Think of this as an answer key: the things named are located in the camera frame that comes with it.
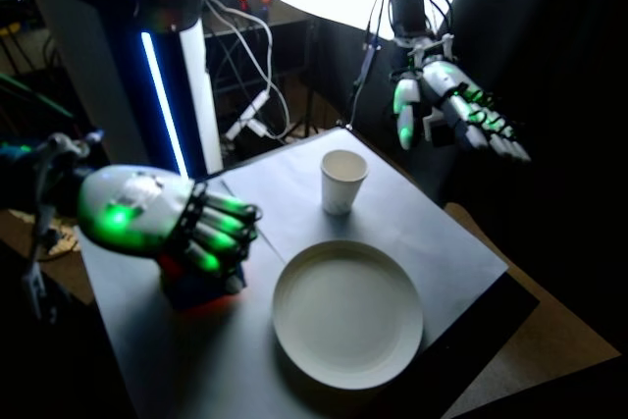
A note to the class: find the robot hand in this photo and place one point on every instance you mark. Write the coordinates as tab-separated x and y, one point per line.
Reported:
132	208
444	80

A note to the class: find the Rubik's cube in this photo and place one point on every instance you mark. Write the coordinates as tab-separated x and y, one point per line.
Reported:
196	291

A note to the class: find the white paper cup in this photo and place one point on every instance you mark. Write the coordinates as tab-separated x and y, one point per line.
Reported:
341	183

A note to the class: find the white paper plate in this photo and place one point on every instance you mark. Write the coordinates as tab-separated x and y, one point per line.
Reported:
348	316

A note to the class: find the black curtain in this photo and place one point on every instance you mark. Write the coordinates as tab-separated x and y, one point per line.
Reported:
564	46

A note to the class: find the robot body column, blue light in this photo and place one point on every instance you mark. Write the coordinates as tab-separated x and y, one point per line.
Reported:
98	70

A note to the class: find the white power adapter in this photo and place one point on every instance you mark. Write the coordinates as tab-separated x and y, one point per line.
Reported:
247	117

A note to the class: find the grey paper sheet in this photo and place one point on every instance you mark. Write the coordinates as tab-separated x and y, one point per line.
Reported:
172	355
417	242

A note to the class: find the black box with red light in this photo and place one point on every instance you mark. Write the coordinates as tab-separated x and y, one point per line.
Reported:
250	1

